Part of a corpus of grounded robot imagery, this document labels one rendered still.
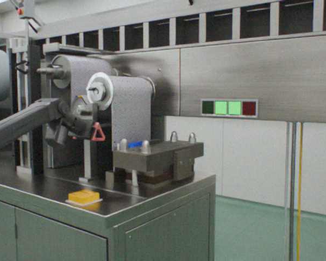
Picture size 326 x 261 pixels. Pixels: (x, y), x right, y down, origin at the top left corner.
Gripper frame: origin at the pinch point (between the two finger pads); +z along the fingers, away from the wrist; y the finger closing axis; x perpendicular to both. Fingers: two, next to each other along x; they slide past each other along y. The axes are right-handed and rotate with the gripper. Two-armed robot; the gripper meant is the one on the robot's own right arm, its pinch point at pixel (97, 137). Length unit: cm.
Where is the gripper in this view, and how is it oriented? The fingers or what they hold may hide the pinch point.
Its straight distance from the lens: 129.2
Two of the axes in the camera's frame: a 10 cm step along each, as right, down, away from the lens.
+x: 2.7, -9.1, 3.0
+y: 8.1, 0.5, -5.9
